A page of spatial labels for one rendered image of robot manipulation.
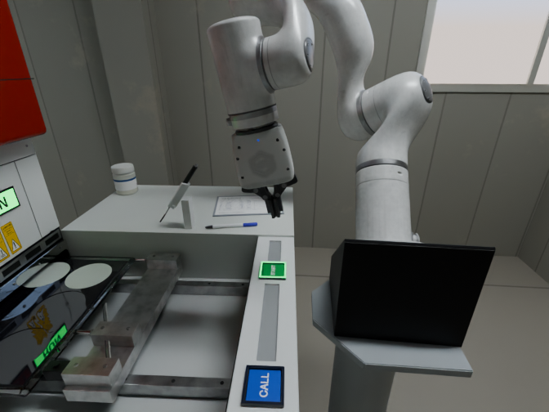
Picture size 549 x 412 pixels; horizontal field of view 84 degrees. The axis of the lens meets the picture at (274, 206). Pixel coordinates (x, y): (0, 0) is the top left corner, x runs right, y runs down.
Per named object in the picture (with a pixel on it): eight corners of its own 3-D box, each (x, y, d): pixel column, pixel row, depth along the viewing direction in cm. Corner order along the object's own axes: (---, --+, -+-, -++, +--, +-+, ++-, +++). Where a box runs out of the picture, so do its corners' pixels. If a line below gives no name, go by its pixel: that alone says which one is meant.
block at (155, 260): (147, 268, 80) (145, 259, 79) (153, 261, 83) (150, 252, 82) (177, 269, 80) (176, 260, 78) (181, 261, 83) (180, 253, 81)
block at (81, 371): (64, 385, 51) (60, 373, 49) (78, 367, 54) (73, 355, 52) (112, 387, 50) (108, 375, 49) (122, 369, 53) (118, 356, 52)
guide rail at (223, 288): (67, 291, 81) (64, 281, 80) (72, 286, 83) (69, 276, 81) (254, 297, 79) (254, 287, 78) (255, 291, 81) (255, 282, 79)
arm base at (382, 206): (409, 258, 77) (406, 190, 82) (448, 248, 59) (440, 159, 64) (333, 253, 78) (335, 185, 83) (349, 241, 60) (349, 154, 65)
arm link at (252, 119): (220, 118, 49) (225, 136, 50) (274, 106, 47) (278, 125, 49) (229, 111, 56) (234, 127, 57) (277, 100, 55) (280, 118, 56)
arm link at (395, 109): (372, 185, 82) (371, 109, 88) (446, 168, 68) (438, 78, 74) (345, 172, 74) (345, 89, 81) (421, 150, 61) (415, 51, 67)
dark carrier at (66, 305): (-178, 378, 50) (-181, 376, 50) (2, 259, 81) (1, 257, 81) (24, 387, 49) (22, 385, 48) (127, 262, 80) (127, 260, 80)
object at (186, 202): (170, 230, 82) (162, 182, 76) (175, 222, 85) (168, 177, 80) (193, 230, 81) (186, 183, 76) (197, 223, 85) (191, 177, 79)
